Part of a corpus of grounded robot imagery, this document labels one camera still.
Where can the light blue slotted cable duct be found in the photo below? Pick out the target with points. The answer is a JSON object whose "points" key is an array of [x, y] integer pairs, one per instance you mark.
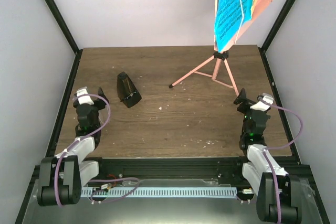
{"points": [[169, 192]]}

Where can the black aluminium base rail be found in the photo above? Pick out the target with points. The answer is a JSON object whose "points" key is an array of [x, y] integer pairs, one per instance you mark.
{"points": [[226, 169]]}

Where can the left black frame post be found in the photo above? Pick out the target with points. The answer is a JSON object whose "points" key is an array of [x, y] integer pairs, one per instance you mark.
{"points": [[62, 24]]}

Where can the right black frame post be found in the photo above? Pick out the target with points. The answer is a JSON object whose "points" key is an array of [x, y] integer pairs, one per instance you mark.
{"points": [[277, 24]]}

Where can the black metronome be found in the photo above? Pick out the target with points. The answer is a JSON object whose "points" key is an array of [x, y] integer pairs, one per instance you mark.
{"points": [[127, 92]]}

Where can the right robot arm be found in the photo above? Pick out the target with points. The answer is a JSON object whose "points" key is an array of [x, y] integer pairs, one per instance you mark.
{"points": [[278, 193]]}

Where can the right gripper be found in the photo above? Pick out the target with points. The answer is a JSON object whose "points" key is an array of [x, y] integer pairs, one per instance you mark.
{"points": [[240, 99]]}

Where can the black frame post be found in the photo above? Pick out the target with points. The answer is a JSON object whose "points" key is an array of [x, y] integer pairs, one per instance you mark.
{"points": [[277, 24], [62, 24]]}

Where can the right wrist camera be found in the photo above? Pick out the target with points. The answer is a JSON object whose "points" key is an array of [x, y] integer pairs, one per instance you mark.
{"points": [[264, 102]]}

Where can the pink music stand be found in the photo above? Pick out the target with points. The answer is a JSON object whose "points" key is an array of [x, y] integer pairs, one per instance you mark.
{"points": [[216, 67]]}

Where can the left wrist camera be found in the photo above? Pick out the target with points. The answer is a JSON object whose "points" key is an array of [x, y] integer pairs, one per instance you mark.
{"points": [[81, 97]]}

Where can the blue sheet music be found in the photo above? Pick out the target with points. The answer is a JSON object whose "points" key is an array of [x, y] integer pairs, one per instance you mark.
{"points": [[231, 14]]}

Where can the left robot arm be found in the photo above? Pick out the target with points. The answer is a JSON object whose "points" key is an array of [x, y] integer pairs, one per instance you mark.
{"points": [[62, 176]]}

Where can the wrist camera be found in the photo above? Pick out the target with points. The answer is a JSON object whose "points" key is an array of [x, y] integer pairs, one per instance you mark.
{"points": [[81, 97], [264, 102]]}

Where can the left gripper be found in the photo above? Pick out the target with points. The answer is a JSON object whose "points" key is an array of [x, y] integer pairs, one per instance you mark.
{"points": [[102, 105]]}

